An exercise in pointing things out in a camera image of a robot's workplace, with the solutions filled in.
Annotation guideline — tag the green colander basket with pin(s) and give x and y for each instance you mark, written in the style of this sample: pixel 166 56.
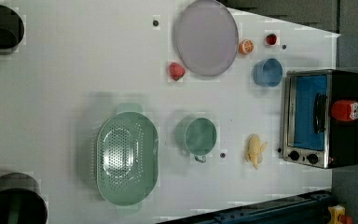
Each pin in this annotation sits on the green colander basket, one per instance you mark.
pixel 127 156

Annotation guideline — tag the red green strawberry toy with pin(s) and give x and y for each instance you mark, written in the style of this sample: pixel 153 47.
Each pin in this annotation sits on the red green strawberry toy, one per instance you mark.
pixel 176 71

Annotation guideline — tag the peeled banana toy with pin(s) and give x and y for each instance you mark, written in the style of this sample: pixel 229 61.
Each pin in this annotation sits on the peeled banana toy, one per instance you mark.
pixel 255 150

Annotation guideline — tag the yellow red clamp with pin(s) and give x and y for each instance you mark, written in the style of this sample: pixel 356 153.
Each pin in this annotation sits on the yellow red clamp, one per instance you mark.
pixel 338 215

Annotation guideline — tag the orange slice toy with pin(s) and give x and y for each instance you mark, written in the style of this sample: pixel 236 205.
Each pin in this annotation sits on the orange slice toy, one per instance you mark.
pixel 246 47

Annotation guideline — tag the black cup holder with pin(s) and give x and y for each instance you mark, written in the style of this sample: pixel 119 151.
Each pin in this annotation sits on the black cup holder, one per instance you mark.
pixel 21 201

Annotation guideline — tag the green metal mug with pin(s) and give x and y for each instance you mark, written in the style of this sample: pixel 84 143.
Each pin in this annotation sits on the green metal mug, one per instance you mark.
pixel 197 136

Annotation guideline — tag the black cup top left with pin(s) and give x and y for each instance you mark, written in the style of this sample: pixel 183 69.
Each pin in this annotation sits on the black cup top left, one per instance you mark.
pixel 11 28

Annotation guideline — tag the blue bowl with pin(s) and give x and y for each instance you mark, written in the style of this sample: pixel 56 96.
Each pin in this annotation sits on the blue bowl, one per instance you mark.
pixel 268 73

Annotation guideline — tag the blue frame rail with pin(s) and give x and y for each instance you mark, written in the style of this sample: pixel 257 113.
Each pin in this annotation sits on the blue frame rail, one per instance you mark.
pixel 308 208

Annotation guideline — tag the red ketchup bottle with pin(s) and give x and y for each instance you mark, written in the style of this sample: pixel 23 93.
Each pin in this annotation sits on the red ketchup bottle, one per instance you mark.
pixel 345 110

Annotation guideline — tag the grey round plate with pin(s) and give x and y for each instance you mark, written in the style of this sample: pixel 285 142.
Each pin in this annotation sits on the grey round plate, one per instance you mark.
pixel 206 38

